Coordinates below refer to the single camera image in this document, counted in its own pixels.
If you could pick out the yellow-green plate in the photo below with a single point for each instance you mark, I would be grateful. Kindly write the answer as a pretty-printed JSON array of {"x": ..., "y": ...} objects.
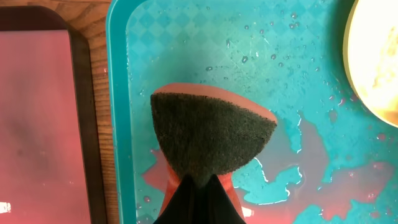
[{"x": 370, "y": 56}]

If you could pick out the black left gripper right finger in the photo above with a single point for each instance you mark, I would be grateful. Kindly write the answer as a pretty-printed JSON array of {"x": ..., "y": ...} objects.
[{"x": 213, "y": 206}]

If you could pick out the green orange sponge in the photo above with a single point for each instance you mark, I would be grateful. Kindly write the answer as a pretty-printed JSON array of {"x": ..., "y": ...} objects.
[{"x": 203, "y": 130}]

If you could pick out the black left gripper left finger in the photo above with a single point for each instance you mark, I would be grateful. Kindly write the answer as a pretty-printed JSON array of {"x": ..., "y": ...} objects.
[{"x": 179, "y": 202}]

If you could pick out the teal plastic tray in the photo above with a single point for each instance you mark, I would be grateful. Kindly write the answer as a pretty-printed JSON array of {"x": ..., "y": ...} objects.
[{"x": 330, "y": 160}]

